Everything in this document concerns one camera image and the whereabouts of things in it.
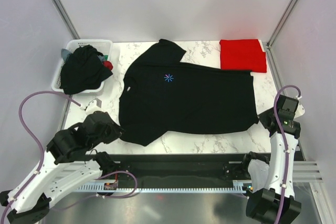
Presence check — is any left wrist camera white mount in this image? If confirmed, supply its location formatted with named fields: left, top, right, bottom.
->
left=80, top=98, right=102, bottom=115

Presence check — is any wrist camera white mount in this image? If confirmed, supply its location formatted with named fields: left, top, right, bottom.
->
left=80, top=98, right=102, bottom=115
left=295, top=103, right=305, bottom=119

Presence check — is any left aluminium frame post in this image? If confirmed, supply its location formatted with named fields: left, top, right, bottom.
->
left=51, top=0, right=80, bottom=39

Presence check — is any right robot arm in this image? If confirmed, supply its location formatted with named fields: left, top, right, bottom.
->
left=240, top=95, right=302, bottom=223

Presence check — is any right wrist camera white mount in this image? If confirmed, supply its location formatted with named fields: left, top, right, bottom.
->
left=295, top=103, right=305, bottom=119

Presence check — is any red garment in basket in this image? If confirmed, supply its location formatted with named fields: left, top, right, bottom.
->
left=103, top=61, right=113, bottom=71

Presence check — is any black t-shirt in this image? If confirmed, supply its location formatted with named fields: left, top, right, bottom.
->
left=119, top=39, right=258, bottom=146

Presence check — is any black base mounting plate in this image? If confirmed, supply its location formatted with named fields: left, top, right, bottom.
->
left=86, top=153, right=271, bottom=189

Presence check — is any white slotted cable duct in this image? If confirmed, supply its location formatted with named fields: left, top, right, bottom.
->
left=75, top=180, right=253, bottom=194

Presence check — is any right aluminium frame post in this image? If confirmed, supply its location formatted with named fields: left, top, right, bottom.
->
left=266, top=0, right=300, bottom=50

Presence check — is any teal garment in basket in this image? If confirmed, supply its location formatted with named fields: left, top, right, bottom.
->
left=61, top=48, right=72, bottom=62

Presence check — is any dark clothes pile in basket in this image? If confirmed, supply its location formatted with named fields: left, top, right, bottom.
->
left=60, top=45, right=112, bottom=95

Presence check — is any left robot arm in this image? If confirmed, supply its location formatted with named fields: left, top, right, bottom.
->
left=1, top=111, right=124, bottom=223

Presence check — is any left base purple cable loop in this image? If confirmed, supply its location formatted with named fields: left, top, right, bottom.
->
left=96, top=170, right=140, bottom=200

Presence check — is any aluminium frame post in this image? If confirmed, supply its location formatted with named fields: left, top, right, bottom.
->
left=266, top=0, right=300, bottom=50
left=51, top=0, right=80, bottom=39

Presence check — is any folded red t-shirt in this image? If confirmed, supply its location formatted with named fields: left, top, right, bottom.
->
left=219, top=39, right=267, bottom=73

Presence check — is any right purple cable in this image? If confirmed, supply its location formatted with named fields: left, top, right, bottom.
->
left=272, top=85, right=302, bottom=224

